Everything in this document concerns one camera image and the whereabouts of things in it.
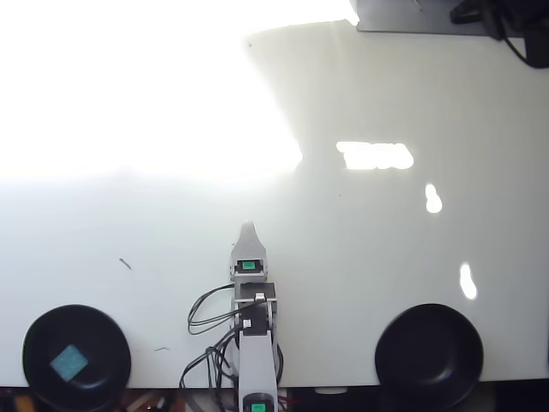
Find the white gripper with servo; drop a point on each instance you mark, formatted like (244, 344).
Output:
(249, 276)

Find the blue cube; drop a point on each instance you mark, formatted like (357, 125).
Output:
(68, 362)

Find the white Koch robot arm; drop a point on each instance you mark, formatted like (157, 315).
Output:
(255, 365)

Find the small dark debris strip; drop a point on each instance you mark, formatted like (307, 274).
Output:
(125, 263)

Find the black round bowl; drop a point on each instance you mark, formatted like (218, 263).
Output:
(100, 339)
(429, 356)

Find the black clamp device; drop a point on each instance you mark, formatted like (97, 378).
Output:
(476, 15)

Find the black block device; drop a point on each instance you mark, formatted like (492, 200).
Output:
(538, 47)

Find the white bracket under table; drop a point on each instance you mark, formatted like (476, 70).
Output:
(330, 390)

